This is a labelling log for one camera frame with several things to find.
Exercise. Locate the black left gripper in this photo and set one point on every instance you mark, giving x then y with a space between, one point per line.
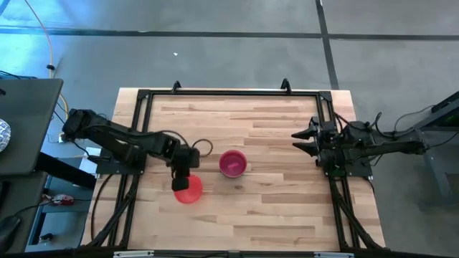
186 159

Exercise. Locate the magenta translucent plastic bowl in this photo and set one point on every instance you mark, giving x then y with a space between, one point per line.
233 165

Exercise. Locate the grey metal side table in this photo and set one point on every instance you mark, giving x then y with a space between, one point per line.
432 168

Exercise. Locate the red white small device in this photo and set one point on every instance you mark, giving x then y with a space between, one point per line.
62 199

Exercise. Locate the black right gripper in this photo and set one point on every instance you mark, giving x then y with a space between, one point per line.
327 147

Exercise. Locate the grey metal bracket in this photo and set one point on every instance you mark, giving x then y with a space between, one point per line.
132 254
333 255

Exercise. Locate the white paper sheet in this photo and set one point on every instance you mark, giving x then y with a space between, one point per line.
86 166

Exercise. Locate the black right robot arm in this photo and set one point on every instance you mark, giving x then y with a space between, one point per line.
394 147

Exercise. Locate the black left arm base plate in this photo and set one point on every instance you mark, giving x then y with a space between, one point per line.
107 167

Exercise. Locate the red translucent plastic bowl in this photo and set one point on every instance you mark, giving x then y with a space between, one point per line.
191 193

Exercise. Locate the blue white patterned object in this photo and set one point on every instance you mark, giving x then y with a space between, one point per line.
4 136

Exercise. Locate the black aluminium table frame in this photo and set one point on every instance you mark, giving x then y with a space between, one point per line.
233 93

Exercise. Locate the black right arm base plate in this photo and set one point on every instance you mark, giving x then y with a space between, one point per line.
362 170

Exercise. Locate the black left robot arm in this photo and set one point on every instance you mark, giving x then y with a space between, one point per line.
118 141

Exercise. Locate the black frame clamp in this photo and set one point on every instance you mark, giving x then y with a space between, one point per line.
176 87
285 86

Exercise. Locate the black low desk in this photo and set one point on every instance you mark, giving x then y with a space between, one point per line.
21 193

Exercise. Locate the black computer mouse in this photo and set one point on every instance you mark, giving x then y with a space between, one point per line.
9 229

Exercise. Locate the dark grey desk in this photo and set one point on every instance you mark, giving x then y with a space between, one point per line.
28 118

